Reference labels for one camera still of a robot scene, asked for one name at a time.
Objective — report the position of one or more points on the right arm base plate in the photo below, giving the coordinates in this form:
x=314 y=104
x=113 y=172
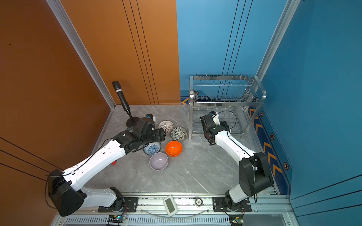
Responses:
x=219 y=204

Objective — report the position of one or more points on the white digital timer display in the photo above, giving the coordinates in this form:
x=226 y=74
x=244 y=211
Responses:
x=170 y=206

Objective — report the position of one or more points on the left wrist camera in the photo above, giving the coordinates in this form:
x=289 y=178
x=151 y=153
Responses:
x=151 y=116

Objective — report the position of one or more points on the circuit board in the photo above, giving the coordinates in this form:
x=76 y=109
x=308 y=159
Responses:
x=236 y=220
x=116 y=220

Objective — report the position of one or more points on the small round gauge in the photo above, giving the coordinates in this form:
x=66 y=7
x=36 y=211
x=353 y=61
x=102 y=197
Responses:
x=198 y=202

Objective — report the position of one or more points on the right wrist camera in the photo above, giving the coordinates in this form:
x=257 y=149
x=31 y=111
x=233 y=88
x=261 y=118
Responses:
x=215 y=117

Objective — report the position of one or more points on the steel two-tier dish rack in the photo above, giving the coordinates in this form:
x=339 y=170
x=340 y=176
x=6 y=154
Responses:
x=237 y=98

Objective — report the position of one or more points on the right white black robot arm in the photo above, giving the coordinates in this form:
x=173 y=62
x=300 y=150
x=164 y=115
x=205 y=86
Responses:
x=255 y=174

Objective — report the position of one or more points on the right circuit board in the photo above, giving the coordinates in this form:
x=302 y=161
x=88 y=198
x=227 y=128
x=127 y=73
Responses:
x=236 y=220

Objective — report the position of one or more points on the left circuit board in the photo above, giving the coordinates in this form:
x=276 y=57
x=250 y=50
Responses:
x=116 y=220

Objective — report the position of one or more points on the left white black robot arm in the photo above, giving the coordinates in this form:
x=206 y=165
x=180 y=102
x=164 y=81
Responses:
x=67 y=190

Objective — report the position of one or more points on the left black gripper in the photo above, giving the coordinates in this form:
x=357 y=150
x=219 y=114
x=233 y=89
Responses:
x=160 y=135

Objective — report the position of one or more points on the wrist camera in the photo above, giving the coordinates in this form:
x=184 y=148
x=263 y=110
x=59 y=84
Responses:
x=151 y=116
x=215 y=117

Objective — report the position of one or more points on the lavender bowl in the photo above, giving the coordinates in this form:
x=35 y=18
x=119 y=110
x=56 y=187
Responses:
x=159 y=161

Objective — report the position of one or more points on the green floral patterned bowl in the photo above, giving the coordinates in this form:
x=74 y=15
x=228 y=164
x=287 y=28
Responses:
x=179 y=134

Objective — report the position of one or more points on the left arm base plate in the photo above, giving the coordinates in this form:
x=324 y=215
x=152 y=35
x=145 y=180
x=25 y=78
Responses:
x=131 y=204

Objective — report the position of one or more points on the white red patterned bowl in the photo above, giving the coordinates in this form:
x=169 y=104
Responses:
x=166 y=125

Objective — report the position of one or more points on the black microphone on stand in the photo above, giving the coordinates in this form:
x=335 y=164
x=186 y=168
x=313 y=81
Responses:
x=132 y=120

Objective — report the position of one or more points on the orange bowl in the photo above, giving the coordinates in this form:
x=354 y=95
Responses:
x=174 y=148

